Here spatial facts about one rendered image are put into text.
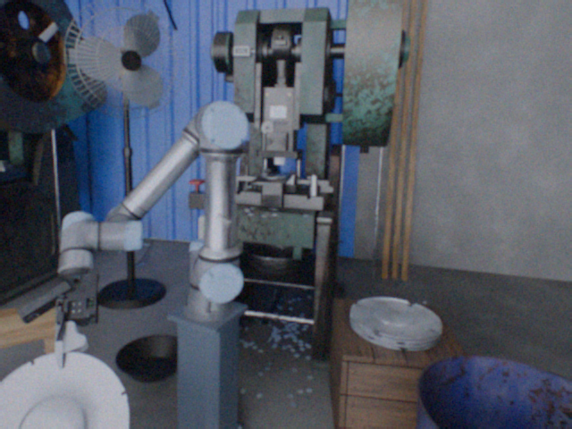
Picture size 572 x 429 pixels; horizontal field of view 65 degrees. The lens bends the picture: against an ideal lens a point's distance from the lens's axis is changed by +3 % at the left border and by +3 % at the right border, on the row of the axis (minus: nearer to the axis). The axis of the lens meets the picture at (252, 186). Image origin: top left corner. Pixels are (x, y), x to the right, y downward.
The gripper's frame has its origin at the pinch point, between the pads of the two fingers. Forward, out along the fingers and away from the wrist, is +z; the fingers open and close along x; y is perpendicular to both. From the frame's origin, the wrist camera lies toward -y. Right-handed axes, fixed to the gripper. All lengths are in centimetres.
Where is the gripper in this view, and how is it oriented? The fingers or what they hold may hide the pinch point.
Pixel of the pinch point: (58, 364)
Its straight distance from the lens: 108.8
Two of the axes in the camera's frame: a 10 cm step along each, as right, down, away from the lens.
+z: 1.7, 8.2, -5.4
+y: 9.7, -0.3, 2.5
